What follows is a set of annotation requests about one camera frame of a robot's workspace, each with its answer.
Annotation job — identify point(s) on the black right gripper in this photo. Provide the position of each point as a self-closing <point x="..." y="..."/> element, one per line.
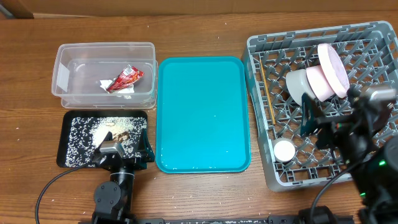
<point x="325" y="131"/>

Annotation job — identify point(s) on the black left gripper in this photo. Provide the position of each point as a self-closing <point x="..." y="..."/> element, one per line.
<point x="146" y="155"/>

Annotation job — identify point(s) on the pink small plate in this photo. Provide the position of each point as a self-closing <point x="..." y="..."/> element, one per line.
<point x="318" y="83"/>

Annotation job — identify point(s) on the grey bowl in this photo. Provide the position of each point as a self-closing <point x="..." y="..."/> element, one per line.
<point x="297" y="84"/>

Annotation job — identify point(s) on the wooden chopstick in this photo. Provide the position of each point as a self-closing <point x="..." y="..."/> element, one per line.
<point x="269" y="103"/>

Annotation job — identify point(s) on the white large plate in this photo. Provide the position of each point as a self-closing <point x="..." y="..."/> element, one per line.
<point x="333" y="69"/>

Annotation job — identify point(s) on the white tissue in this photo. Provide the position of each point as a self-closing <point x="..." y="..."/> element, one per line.
<point x="119" y="90"/>

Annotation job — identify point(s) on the red snack wrapper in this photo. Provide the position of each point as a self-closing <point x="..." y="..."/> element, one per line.
<point x="126" y="78"/>

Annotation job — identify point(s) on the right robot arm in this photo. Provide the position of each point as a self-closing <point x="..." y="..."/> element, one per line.
<point x="373" y="169"/>

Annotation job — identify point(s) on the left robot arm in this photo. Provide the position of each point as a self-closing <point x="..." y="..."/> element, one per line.
<point x="112" y="198"/>

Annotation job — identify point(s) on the black food waste tray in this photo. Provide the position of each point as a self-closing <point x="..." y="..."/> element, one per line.
<point x="66" y="125"/>

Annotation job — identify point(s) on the grey dishwasher rack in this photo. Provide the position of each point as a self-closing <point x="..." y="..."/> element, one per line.
<point x="369" y="54"/>

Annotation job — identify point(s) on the brown food scrap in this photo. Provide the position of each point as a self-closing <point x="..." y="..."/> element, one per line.
<point x="122" y="137"/>

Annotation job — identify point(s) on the white cup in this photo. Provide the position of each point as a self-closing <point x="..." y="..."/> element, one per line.
<point x="284" y="149"/>

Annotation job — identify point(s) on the clear plastic bin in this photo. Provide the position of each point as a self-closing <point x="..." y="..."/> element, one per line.
<point x="83" y="71"/>

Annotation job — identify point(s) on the teal plastic tray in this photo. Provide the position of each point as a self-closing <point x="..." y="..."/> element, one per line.
<point x="202" y="122"/>

